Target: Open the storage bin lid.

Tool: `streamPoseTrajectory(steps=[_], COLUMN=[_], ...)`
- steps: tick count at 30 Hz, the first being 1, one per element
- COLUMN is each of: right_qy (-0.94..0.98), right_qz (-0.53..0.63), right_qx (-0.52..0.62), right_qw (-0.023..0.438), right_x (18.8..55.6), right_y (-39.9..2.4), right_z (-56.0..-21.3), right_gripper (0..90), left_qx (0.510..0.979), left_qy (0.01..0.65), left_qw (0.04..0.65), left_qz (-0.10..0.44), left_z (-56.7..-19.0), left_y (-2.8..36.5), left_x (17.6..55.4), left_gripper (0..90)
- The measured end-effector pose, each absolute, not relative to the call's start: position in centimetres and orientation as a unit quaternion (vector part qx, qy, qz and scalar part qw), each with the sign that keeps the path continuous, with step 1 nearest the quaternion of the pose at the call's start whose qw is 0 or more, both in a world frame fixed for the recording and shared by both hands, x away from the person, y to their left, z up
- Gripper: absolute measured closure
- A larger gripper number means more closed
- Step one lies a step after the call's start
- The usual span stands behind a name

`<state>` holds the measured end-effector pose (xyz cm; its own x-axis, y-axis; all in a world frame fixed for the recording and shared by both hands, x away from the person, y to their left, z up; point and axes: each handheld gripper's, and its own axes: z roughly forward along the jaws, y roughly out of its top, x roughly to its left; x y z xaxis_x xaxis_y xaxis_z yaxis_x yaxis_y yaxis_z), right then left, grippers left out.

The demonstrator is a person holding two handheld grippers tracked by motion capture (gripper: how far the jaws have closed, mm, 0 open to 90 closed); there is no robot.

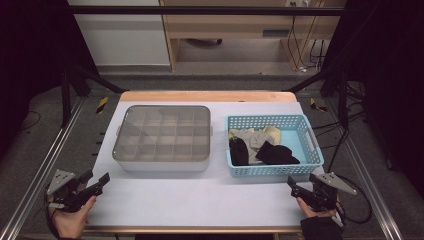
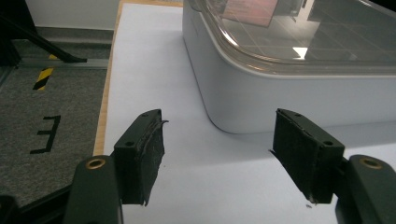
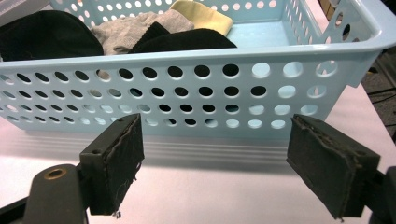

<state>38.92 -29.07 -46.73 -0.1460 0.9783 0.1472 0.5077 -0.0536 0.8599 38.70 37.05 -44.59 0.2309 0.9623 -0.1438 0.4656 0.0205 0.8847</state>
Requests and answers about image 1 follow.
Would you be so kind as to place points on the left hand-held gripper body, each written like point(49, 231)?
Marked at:
point(60, 180)

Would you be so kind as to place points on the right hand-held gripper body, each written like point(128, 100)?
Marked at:
point(336, 185)

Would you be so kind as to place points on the blue plastic basket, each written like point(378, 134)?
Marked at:
point(300, 140)

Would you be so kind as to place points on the white compartment storage box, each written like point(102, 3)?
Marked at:
point(160, 166)

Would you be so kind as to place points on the translucent grey box lid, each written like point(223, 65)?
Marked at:
point(160, 133)

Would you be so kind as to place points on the person's right hand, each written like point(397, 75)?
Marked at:
point(313, 211)

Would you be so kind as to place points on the person's left hand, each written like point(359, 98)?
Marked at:
point(71, 223)

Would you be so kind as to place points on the yellow black tape strip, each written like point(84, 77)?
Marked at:
point(316, 106)
point(102, 105)

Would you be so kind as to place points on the black metal stand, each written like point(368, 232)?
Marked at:
point(66, 100)
point(343, 100)

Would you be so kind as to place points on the black curtain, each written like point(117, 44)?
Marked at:
point(393, 66)
point(26, 50)

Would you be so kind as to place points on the white cabinet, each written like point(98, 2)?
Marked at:
point(126, 40)

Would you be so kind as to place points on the wooden desk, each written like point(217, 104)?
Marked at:
point(233, 25)

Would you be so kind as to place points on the aluminium floor rail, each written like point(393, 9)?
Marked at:
point(383, 206)
point(55, 146)

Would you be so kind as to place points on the black horizontal frame bar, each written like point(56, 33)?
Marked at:
point(200, 10)

